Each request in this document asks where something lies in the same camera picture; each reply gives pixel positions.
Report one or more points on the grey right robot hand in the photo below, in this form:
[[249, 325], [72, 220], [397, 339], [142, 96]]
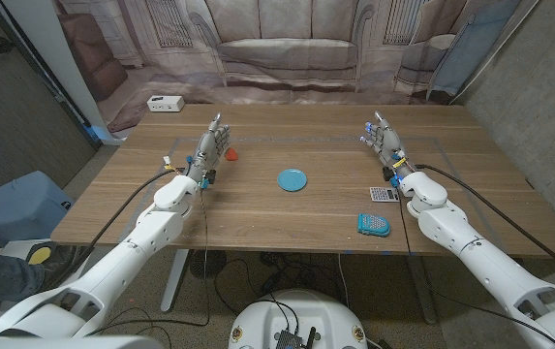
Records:
[[389, 143]]

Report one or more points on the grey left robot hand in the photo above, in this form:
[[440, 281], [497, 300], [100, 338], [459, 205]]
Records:
[[208, 148]]

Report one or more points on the white pocket calculator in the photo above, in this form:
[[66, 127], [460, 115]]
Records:
[[381, 195]]

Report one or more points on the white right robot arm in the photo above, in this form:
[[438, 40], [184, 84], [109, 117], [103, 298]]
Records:
[[480, 262]]

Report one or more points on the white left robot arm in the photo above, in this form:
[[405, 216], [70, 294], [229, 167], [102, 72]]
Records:
[[127, 257]]

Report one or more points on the red toy strawberry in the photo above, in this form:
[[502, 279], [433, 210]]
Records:
[[231, 155]]

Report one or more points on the white power strip box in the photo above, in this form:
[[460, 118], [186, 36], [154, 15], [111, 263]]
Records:
[[164, 104]]

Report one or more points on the small blue plate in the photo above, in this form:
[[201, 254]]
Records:
[[292, 180]]

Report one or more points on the round black floor fan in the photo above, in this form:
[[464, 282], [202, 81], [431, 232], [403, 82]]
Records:
[[208, 264]]

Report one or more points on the printed sofa room backdrop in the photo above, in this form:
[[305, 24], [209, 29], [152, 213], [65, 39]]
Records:
[[286, 48]]

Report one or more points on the white table leg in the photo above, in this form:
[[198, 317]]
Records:
[[175, 281]]

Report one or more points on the grey table leg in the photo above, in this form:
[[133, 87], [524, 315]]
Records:
[[422, 291]]

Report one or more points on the white robot torso base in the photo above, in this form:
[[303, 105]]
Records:
[[301, 315]]

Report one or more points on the yellow and black foot pedal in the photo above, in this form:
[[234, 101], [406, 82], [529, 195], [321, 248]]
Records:
[[40, 255]]

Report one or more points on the blue-grey plastic bin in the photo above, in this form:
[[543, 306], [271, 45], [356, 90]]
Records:
[[15, 208]]

